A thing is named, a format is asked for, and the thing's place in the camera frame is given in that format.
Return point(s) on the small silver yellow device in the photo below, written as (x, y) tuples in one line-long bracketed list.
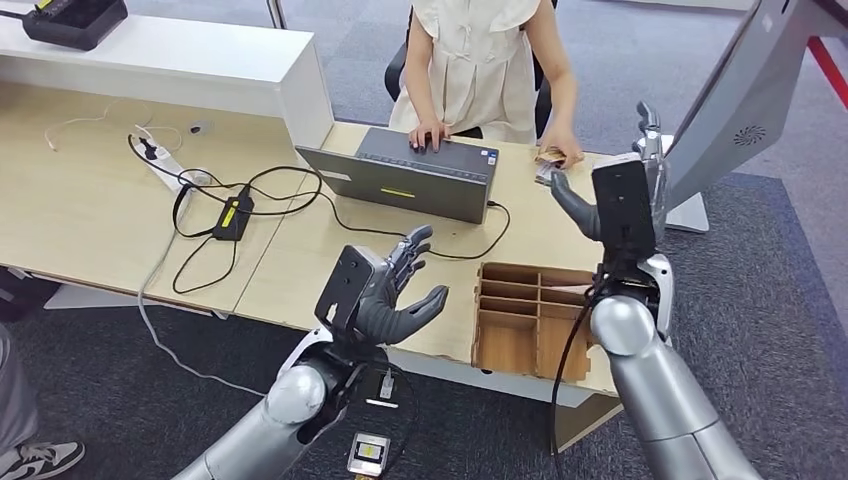
[(369, 454)]

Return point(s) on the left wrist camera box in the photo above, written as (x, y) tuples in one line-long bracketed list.
[(348, 288)]

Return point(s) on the red barrier belt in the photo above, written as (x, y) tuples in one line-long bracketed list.
[(831, 66)]

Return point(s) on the person's left forearm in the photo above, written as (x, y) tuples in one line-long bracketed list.
[(556, 73)]

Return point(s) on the black device on counter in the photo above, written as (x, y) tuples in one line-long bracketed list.
[(73, 20)]

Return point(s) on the black power adapter yellow label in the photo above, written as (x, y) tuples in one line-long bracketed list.
[(232, 217)]

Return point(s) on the grey metal post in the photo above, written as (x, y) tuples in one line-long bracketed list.
[(277, 13)]

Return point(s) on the dark grey laptop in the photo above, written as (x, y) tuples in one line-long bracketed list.
[(411, 179)]

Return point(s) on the person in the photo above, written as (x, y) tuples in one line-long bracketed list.
[(474, 66)]

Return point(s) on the person's leg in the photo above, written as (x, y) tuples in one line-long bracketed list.
[(14, 391)]

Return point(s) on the person's left hand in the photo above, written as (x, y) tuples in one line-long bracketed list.
[(563, 142)]

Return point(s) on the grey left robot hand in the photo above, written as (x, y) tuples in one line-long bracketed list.
[(391, 318)]

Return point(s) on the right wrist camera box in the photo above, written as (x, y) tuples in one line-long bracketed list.
[(623, 205)]

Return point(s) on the small grey desk object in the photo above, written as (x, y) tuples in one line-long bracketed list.
[(201, 126)]

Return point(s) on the beige desk side panel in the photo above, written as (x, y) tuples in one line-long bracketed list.
[(576, 424)]

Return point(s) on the wooden compartment organizer box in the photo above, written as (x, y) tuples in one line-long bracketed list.
[(510, 338)]

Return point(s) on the person's right hand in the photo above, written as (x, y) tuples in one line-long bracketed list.
[(430, 136)]

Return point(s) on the brown printed id card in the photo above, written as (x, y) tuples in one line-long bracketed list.
[(550, 158)]

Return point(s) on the white counter shelf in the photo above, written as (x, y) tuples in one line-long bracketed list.
[(166, 60)]

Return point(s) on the grey white sneaker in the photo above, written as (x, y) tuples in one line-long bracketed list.
[(40, 460)]

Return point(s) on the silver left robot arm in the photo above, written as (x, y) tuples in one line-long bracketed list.
[(265, 430)]

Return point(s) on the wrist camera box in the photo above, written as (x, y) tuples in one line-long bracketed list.
[(348, 288), (623, 205)]

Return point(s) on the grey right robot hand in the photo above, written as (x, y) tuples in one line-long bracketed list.
[(576, 208)]

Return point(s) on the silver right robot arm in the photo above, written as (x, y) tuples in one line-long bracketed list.
[(662, 397)]

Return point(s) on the white power strip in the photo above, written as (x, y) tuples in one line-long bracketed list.
[(166, 162)]

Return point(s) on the person's right forearm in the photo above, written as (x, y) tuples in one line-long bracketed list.
[(420, 79)]

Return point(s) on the white usb connector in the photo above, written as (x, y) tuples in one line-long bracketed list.
[(387, 386)]

